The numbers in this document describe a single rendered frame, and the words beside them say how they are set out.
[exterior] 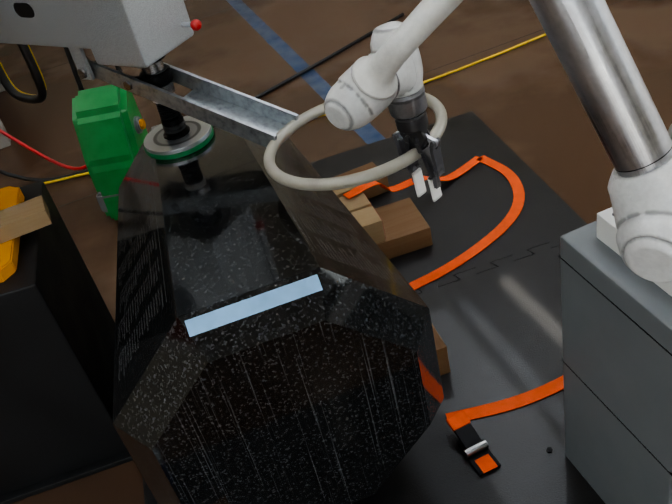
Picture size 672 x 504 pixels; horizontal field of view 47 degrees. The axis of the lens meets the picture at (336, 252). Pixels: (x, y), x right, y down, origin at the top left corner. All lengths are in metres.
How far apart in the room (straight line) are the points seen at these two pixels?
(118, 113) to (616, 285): 2.52
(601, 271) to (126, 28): 1.34
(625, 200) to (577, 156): 2.17
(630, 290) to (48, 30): 1.72
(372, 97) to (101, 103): 2.23
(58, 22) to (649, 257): 1.71
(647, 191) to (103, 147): 2.74
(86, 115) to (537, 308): 2.14
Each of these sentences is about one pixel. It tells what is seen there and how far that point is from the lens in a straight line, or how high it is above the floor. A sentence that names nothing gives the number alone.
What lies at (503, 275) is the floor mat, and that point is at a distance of 2.90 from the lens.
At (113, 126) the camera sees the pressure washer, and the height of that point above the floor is 0.46.
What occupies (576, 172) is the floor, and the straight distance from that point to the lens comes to 3.44.
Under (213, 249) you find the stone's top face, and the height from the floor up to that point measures 0.83.
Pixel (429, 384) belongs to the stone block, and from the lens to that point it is 2.04.
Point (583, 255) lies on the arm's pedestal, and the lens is 1.74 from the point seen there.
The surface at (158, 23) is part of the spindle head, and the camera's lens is 2.24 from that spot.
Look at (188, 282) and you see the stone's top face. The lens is 1.84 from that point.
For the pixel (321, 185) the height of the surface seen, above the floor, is 0.93.
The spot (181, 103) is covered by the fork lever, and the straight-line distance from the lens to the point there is 2.26.
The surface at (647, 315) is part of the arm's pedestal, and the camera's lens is 1.62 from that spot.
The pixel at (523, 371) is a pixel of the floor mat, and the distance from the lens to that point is 2.56.
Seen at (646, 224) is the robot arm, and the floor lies 1.07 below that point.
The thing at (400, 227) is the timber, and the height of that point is 0.10.
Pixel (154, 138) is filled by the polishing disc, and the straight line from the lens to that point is 2.46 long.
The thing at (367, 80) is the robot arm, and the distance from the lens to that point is 1.59.
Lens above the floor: 1.90
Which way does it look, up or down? 37 degrees down
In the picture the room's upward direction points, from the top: 14 degrees counter-clockwise
